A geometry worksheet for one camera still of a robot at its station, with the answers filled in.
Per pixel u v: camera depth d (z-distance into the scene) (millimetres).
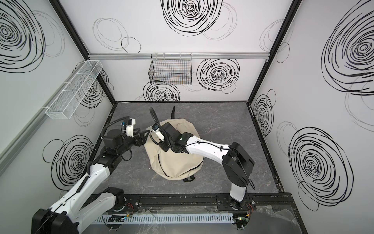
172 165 795
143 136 711
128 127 683
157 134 723
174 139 622
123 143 631
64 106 723
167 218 708
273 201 756
